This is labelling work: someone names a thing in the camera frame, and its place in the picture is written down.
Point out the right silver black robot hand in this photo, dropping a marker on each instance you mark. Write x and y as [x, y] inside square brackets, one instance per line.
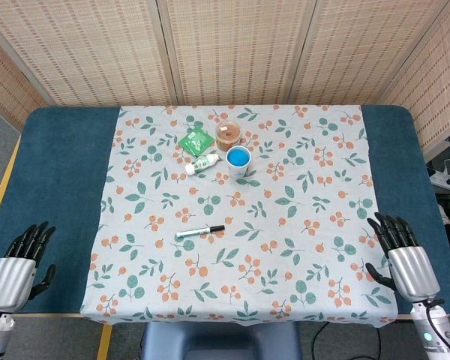
[412, 270]

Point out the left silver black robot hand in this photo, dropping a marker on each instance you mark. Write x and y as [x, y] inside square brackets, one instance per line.
[11, 275]

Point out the green white marker pen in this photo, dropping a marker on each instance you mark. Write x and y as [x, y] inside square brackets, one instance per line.
[193, 232]

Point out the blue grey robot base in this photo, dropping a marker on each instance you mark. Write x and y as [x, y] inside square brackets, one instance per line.
[221, 341]

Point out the white floor device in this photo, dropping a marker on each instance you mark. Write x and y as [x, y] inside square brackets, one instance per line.
[448, 176]

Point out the dark blue table cover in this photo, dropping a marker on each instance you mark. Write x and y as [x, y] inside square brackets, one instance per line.
[52, 168]

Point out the floral print tablecloth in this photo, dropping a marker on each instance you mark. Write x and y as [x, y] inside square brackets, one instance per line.
[247, 210]

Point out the white paper cup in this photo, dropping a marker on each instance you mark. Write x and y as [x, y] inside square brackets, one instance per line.
[238, 168]

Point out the white bottle green label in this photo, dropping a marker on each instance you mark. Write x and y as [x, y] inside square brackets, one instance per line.
[202, 164]

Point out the clear jar brown contents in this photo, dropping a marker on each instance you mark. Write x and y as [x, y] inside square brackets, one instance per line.
[228, 135]

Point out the green foil packet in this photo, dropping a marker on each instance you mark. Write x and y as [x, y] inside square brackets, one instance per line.
[197, 140]

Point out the woven bamboo folding screen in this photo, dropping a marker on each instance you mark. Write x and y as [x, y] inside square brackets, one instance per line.
[232, 48]

